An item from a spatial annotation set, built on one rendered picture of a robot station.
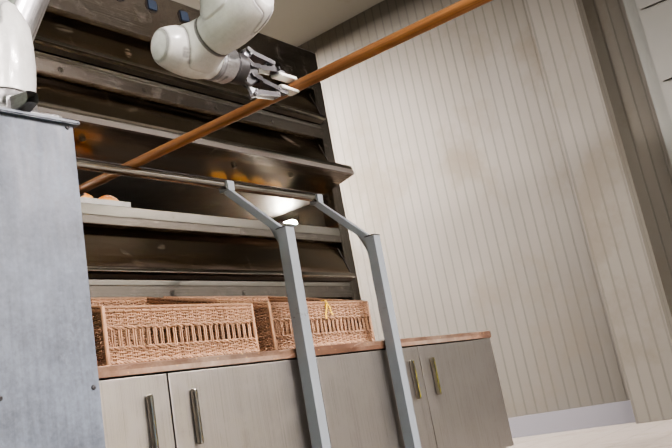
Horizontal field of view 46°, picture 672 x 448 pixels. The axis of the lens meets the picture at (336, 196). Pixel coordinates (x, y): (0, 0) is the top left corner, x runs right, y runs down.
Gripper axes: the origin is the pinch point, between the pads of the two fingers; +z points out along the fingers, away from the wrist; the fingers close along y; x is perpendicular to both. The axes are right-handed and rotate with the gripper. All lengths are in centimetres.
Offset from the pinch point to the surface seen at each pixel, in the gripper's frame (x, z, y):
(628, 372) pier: -35, 305, 91
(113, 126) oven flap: -83, 12, -21
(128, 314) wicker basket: -49, -18, 49
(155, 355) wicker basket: -49, -11, 60
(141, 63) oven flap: -97, 40, -56
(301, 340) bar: -39, 37, 60
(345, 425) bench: -44, 57, 87
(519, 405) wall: -110, 319, 100
